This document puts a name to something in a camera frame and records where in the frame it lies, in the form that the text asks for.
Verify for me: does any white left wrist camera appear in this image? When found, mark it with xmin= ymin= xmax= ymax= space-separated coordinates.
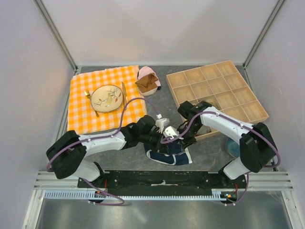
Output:
xmin=155 ymin=114 xmax=170 ymax=134

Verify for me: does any gold knife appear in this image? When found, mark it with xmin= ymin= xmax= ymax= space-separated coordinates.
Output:
xmin=122 ymin=82 xmax=127 ymax=111

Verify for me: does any navy blue white-trimmed underwear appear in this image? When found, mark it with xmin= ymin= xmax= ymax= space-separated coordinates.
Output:
xmin=143 ymin=142 xmax=193 ymax=166

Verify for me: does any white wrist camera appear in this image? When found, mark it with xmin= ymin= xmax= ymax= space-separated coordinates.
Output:
xmin=163 ymin=126 xmax=179 ymax=140
xmin=155 ymin=114 xmax=170 ymax=134

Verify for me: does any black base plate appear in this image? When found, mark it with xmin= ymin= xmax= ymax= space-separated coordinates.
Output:
xmin=92 ymin=170 xmax=246 ymax=196

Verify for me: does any gold fork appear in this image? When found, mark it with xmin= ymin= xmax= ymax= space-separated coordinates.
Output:
xmin=84 ymin=90 xmax=99 ymax=117

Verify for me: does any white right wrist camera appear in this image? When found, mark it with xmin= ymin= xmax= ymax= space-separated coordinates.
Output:
xmin=163 ymin=126 xmax=179 ymax=140

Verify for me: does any aluminium frame post right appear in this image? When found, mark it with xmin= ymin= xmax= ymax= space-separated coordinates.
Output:
xmin=243 ymin=0 xmax=286 ymax=70

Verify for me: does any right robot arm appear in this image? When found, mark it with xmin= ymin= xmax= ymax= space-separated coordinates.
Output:
xmin=178 ymin=101 xmax=281 ymax=188

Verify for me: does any aluminium front rail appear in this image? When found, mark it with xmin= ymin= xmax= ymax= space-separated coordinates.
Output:
xmin=34 ymin=171 xmax=294 ymax=191

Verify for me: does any aluminium frame post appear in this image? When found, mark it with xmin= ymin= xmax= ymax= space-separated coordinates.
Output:
xmin=243 ymin=0 xmax=286 ymax=70
xmin=33 ymin=0 xmax=78 ymax=73

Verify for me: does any blue ceramic bowl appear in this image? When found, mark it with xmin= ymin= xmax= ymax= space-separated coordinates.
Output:
xmin=226 ymin=138 xmax=240 ymax=158

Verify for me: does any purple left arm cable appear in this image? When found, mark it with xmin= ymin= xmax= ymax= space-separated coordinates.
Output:
xmin=46 ymin=98 xmax=163 ymax=206

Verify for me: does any grey rolled underwear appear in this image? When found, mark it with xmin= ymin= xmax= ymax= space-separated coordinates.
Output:
xmin=197 ymin=125 xmax=211 ymax=135

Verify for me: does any olive green rolled underwear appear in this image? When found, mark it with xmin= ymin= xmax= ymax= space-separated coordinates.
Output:
xmin=210 ymin=102 xmax=221 ymax=110

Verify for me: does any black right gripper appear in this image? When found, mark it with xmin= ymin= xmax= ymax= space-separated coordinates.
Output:
xmin=173 ymin=121 xmax=202 ymax=150

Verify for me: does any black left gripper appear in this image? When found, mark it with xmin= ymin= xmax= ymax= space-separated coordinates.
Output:
xmin=139 ymin=129 xmax=170 ymax=155

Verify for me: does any cream underwear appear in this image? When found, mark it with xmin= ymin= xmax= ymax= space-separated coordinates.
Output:
xmin=140 ymin=87 xmax=158 ymax=96

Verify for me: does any aluminium frame post left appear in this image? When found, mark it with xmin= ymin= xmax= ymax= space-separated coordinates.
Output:
xmin=33 ymin=0 xmax=78 ymax=73

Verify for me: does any pink underwear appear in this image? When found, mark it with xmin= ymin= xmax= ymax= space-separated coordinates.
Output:
xmin=137 ymin=66 xmax=161 ymax=87

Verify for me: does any wooden compartment tray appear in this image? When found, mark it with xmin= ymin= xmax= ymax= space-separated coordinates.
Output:
xmin=166 ymin=60 xmax=269 ymax=141

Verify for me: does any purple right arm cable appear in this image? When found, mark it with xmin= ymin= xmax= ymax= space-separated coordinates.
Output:
xmin=160 ymin=112 xmax=279 ymax=207

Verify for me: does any bird-painted ceramic plate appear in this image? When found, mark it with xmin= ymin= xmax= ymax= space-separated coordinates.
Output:
xmin=91 ymin=85 xmax=123 ymax=113

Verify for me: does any brown underwear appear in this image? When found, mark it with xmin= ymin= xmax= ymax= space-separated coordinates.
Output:
xmin=135 ymin=74 xmax=158 ymax=94

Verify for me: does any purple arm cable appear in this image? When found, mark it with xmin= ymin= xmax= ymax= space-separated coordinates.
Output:
xmin=160 ymin=112 xmax=279 ymax=207
xmin=46 ymin=98 xmax=163 ymax=206

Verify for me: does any white cable duct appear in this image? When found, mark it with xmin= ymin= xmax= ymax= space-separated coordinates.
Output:
xmin=44 ymin=190 xmax=232 ymax=201

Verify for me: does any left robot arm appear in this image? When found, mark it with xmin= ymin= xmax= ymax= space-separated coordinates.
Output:
xmin=46 ymin=115 xmax=170 ymax=187

